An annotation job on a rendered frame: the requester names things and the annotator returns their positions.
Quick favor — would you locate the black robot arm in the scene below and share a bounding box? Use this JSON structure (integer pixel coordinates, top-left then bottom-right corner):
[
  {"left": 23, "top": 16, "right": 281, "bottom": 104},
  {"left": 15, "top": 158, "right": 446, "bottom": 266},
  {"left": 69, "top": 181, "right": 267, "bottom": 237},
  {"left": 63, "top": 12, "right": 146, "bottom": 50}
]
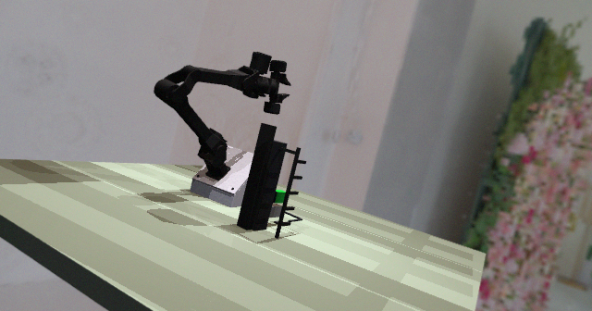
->
[{"left": 154, "top": 52, "right": 272, "bottom": 180}]

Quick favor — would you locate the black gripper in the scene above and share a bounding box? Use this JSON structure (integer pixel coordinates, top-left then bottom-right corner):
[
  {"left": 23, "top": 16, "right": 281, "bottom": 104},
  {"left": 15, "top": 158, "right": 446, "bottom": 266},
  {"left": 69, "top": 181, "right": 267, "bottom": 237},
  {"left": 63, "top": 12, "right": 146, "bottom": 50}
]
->
[{"left": 262, "top": 60, "right": 291, "bottom": 115}]

